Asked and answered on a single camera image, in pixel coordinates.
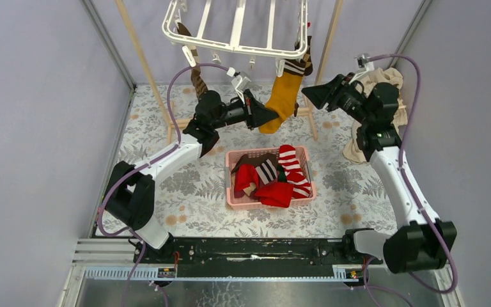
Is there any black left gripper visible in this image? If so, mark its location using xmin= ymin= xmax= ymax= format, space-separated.
xmin=210 ymin=88 xmax=277 ymax=130

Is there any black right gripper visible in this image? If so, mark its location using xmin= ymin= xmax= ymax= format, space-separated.
xmin=300 ymin=73 xmax=372 ymax=126

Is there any mustard brown cuffed sock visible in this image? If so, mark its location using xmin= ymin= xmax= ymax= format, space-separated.
xmin=258 ymin=59 xmax=306 ymax=134

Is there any dark argyle sock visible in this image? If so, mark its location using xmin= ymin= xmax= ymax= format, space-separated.
xmin=294 ymin=36 xmax=314 ymax=117

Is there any red white striped sock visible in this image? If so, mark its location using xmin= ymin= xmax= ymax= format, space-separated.
xmin=278 ymin=145 xmax=312 ymax=199

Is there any brown striped sock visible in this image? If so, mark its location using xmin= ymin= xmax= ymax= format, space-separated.
xmin=176 ymin=22 xmax=208 ymax=98

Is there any red bear sock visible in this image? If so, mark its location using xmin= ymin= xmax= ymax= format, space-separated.
xmin=233 ymin=164 xmax=259 ymax=198

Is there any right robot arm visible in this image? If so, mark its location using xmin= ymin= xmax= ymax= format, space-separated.
xmin=301 ymin=74 xmax=457 ymax=273

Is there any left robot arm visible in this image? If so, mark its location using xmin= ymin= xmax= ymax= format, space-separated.
xmin=101 ymin=90 xmax=278 ymax=263

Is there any wooden hanger stand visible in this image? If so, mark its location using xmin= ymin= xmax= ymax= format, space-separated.
xmin=114 ymin=0 xmax=346 ymax=145

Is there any white plastic sock hanger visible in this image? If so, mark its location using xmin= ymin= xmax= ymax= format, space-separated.
xmin=162 ymin=0 xmax=309 ymax=77

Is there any beige crumpled cloth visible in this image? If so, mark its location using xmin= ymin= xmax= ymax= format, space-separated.
xmin=341 ymin=67 xmax=409 ymax=165

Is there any floral table mat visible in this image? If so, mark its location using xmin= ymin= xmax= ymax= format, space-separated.
xmin=97 ymin=84 xmax=418 ymax=239

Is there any pink plastic basket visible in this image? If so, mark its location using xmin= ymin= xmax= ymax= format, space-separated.
xmin=224 ymin=146 xmax=317 ymax=210

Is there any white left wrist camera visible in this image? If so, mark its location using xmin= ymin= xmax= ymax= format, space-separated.
xmin=226 ymin=67 xmax=251 ymax=102

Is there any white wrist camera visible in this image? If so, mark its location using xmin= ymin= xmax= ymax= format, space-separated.
xmin=226 ymin=67 xmax=251 ymax=102
xmin=350 ymin=53 xmax=375 ymax=83

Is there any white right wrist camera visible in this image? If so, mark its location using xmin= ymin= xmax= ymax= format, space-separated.
xmin=350 ymin=53 xmax=375 ymax=83

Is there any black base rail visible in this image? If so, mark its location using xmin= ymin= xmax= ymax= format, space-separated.
xmin=133 ymin=237 xmax=369 ymax=279

